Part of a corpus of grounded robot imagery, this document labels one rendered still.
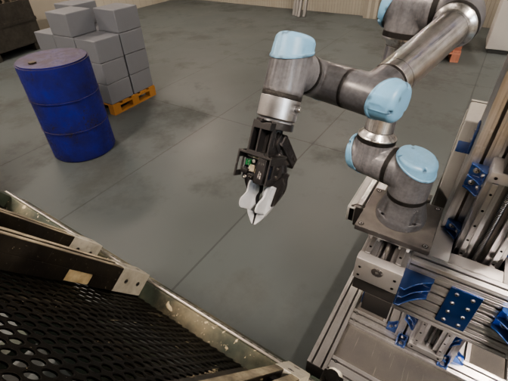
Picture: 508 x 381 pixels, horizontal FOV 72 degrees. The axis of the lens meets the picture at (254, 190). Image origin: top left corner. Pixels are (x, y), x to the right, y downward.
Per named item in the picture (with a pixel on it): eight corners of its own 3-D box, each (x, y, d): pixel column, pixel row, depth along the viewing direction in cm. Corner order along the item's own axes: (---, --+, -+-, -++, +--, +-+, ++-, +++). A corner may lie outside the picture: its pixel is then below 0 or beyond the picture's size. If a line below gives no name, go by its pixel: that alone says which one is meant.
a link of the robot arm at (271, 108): (272, 96, 69) (309, 104, 65) (267, 119, 70) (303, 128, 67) (253, 91, 62) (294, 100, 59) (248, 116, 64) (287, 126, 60)
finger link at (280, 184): (257, 202, 70) (267, 160, 68) (261, 200, 71) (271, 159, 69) (277, 209, 68) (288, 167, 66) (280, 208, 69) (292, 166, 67)
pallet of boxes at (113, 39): (156, 94, 459) (137, 4, 393) (116, 116, 412) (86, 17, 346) (101, 81, 502) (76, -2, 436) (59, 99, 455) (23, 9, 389)
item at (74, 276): (87, 285, 90) (93, 274, 90) (63, 280, 83) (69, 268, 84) (80, 280, 91) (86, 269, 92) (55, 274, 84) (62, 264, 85)
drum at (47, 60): (86, 128, 388) (55, 43, 332) (128, 139, 367) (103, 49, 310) (39, 155, 345) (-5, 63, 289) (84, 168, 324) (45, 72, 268)
